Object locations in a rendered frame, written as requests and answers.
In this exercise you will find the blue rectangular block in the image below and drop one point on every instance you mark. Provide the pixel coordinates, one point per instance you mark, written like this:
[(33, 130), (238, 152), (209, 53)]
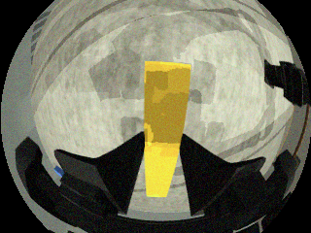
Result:
[(59, 171)]

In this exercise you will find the yellow bar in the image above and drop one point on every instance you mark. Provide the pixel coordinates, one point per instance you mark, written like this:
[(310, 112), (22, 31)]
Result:
[(167, 86)]

